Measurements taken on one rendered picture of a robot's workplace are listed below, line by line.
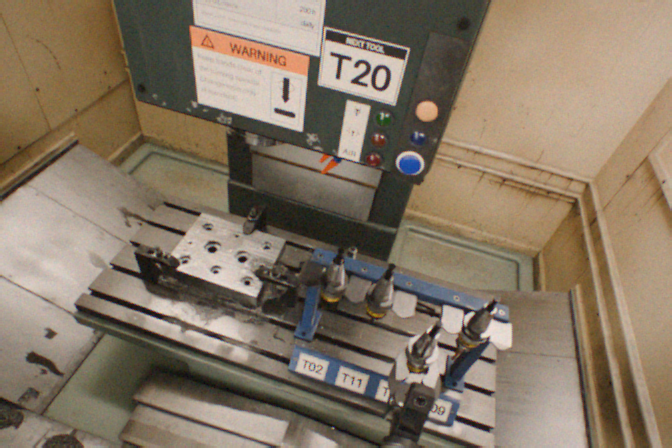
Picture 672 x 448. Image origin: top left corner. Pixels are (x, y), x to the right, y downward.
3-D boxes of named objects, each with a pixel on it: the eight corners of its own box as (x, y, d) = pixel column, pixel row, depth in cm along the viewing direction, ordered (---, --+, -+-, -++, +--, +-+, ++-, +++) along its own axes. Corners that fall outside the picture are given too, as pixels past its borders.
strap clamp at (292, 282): (294, 308, 126) (297, 278, 115) (253, 294, 128) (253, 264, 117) (298, 299, 128) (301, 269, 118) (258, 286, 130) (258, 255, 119)
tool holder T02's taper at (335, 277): (347, 275, 96) (352, 257, 91) (340, 290, 93) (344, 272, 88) (329, 268, 97) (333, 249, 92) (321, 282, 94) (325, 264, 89)
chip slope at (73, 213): (93, 435, 120) (62, 401, 102) (-106, 361, 127) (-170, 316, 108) (231, 229, 181) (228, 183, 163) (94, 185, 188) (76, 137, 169)
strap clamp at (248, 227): (250, 254, 138) (250, 222, 127) (241, 251, 138) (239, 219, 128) (266, 227, 147) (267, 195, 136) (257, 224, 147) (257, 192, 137)
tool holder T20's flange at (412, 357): (434, 345, 90) (438, 339, 88) (434, 371, 86) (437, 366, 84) (406, 338, 90) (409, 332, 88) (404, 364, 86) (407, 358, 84)
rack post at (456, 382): (462, 393, 115) (509, 340, 93) (443, 386, 115) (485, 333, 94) (465, 361, 122) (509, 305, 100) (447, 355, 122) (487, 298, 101)
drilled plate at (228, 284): (256, 306, 120) (256, 296, 117) (165, 275, 123) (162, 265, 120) (285, 249, 136) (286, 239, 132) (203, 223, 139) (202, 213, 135)
